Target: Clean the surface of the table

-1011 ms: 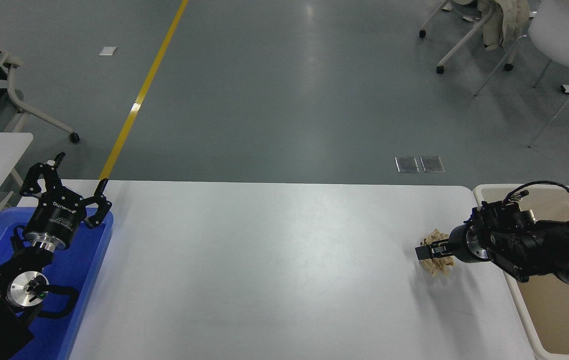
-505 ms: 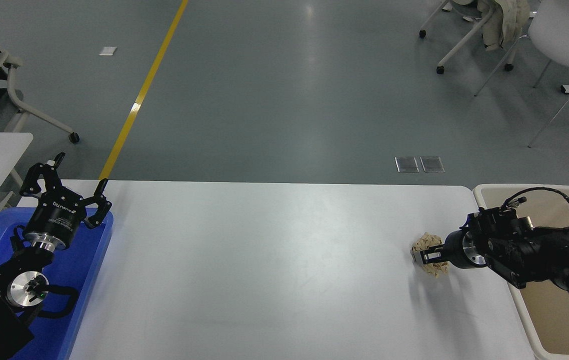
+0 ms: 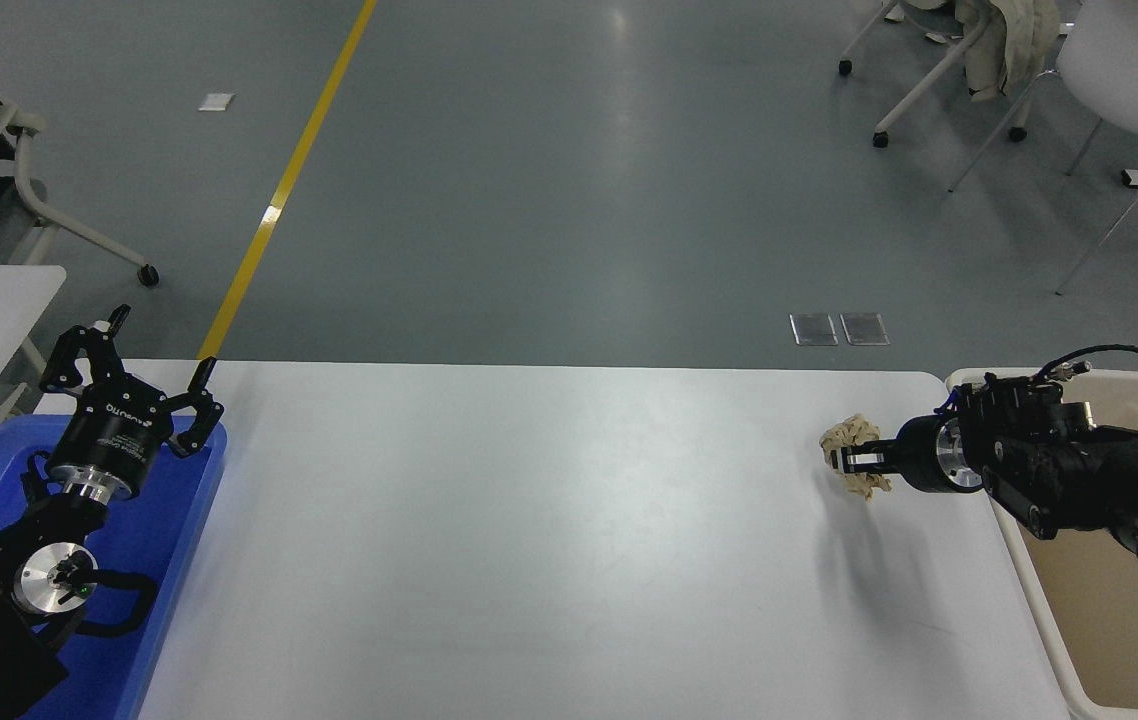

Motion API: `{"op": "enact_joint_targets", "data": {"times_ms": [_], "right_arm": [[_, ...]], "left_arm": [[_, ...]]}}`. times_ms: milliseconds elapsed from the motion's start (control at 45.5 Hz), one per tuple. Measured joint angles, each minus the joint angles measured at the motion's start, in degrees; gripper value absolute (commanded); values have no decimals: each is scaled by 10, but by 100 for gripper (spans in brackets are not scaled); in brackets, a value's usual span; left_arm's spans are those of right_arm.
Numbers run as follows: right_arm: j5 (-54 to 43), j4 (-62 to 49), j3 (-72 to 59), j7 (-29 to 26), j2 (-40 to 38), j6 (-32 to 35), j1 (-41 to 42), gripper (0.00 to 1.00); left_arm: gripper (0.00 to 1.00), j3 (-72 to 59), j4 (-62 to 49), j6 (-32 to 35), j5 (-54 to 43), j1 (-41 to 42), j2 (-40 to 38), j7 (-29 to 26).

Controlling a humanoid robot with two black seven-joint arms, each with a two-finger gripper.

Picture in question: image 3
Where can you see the white rolling chair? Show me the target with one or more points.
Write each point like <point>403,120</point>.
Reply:
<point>148,274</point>
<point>880,138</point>

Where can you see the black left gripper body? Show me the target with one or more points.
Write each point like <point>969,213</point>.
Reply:
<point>119,435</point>

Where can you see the silver floor plate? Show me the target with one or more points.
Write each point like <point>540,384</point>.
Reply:
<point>814,329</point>
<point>865,329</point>

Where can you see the blue plastic tray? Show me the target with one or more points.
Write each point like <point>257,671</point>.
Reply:
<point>164,540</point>

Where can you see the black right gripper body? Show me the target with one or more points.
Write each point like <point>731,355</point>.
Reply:
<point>917,453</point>

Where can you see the tan paper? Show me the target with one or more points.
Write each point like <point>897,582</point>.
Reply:
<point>854,435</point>

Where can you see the white paper slip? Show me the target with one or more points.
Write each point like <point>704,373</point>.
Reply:
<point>216,101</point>

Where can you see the large pale plastic bin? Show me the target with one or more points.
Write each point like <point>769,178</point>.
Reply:
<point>1089,620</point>

